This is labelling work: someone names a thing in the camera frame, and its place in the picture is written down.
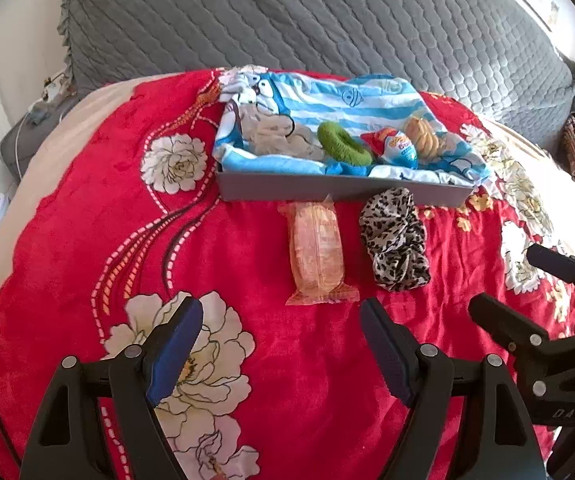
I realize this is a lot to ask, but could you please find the cream scrunchie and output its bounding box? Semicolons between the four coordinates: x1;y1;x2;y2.
244;115;325;161

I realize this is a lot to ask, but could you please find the yellow scrunchie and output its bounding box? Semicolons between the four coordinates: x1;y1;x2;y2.
401;114;445;163

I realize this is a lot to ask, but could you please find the green scrunchie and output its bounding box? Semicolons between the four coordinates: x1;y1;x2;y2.
316;121;374;167

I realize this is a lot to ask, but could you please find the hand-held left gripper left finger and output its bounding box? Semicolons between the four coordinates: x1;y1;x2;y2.
20;296;205;480

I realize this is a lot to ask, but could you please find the grey quilted cover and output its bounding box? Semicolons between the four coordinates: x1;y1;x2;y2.
57;0;575;153

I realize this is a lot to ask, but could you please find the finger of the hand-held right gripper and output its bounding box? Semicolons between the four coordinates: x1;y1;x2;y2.
467;292;575;357
526;243;575;311

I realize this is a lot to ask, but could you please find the grey bag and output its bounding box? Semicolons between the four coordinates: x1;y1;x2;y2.
0;92;80;181

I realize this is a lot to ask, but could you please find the orange snack packet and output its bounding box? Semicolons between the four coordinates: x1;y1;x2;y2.
278;195;361;307

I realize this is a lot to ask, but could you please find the leopard print scrunchie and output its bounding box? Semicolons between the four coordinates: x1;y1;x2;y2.
358;187;431;292

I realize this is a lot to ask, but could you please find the white cable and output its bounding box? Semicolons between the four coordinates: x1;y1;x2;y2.
14;105;43;181

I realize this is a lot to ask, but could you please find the red and blue egg toy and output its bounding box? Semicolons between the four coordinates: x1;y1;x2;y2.
361;127;419;170

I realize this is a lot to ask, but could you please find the grey tray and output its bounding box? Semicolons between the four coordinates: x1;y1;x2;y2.
216;105;475;208

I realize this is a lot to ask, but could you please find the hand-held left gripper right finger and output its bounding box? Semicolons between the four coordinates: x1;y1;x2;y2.
360;297;545;480

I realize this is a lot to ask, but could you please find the blue striped cartoon cloth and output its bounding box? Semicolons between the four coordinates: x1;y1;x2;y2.
212;66;493;188

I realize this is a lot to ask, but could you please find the red floral blanket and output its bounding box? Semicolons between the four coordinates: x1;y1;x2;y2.
0;67;575;480

